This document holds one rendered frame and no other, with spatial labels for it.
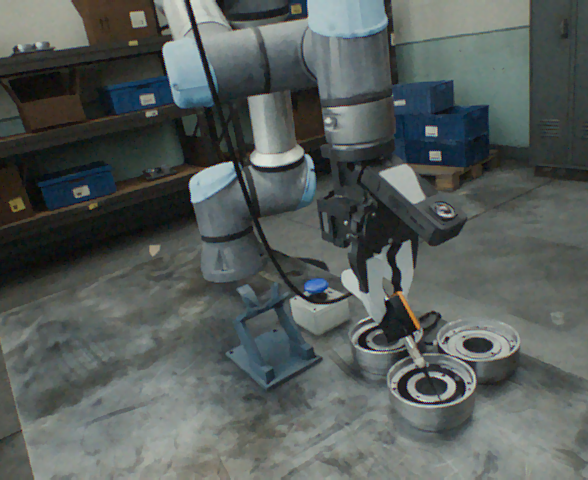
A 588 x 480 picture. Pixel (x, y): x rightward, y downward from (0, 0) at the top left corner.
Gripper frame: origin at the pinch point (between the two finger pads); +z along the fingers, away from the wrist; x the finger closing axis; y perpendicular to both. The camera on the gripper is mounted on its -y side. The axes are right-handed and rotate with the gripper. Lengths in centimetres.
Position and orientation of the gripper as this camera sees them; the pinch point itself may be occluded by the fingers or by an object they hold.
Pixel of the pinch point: (392, 309)
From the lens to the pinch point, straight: 61.5
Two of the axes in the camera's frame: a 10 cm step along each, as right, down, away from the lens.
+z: 1.6, 9.2, 3.6
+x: -8.1, 3.3, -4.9
